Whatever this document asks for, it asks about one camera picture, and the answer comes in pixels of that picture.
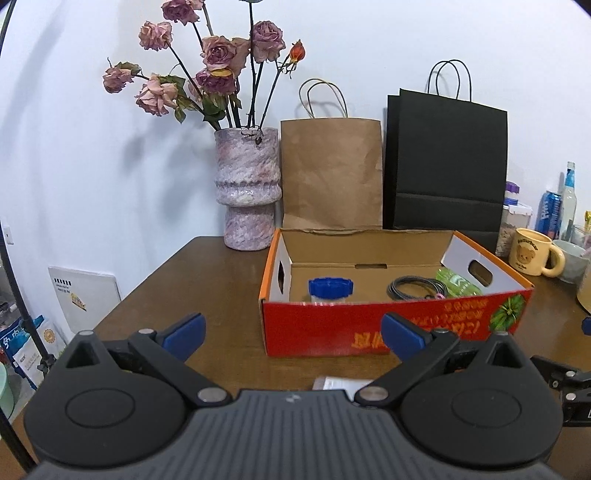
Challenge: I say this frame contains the brown paper bag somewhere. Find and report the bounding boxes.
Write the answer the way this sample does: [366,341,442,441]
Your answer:
[280,78,384,232]

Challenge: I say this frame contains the white and blue pouch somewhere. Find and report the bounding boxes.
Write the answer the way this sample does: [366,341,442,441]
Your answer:
[11,316,65,388]

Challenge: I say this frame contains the yellow bear mug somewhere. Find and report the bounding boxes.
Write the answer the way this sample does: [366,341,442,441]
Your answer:
[509,227,566,278]

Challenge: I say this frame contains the grey cup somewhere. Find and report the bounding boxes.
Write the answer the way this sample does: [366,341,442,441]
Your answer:
[551,239,589,284]

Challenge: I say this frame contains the black light stand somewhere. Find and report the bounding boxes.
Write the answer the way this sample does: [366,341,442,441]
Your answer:
[0,217,58,476]

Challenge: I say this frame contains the green spray bottle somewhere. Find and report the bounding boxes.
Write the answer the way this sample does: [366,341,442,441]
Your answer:
[435,268,485,298]

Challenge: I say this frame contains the pink mottled ceramic vase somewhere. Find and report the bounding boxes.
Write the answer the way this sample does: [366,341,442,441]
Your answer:
[213,127,282,252]

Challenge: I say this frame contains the white flat package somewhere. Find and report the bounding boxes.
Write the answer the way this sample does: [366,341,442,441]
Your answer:
[47,265,122,333]

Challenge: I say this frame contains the black paper bag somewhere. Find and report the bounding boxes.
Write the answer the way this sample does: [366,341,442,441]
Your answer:
[382,60,509,232]

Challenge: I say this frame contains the blue drink can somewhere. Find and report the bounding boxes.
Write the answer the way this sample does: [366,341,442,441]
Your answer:
[540,190,563,240]

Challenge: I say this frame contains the green plastic bin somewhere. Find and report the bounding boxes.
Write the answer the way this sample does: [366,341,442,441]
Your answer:
[0,362,16,425]

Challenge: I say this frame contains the clear glass bottle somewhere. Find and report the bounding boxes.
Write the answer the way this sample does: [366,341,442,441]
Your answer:
[558,161,579,241]

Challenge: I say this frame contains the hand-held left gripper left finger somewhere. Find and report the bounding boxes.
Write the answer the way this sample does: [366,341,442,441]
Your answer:
[61,312,233,409]

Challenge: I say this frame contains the grey braided cable coil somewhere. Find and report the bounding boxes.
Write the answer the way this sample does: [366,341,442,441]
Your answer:
[387,275,446,302]

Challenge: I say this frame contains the white power adapter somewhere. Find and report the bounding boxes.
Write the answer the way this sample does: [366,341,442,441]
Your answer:
[313,376,376,391]

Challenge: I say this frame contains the clear container with purple lid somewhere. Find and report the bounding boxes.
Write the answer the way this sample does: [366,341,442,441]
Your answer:
[495,181,533,258]

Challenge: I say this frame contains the red cardboard box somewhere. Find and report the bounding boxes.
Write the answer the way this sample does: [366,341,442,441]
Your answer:
[259,227,535,358]

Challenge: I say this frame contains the dried pink rose bouquet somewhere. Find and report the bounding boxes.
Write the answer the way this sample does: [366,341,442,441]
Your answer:
[102,0,307,131]

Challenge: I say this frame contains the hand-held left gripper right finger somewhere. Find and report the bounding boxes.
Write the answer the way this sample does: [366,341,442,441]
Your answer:
[355,313,530,409]

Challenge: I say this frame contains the blue ribbed lid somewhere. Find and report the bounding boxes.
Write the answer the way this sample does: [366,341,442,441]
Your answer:
[308,277,354,298]

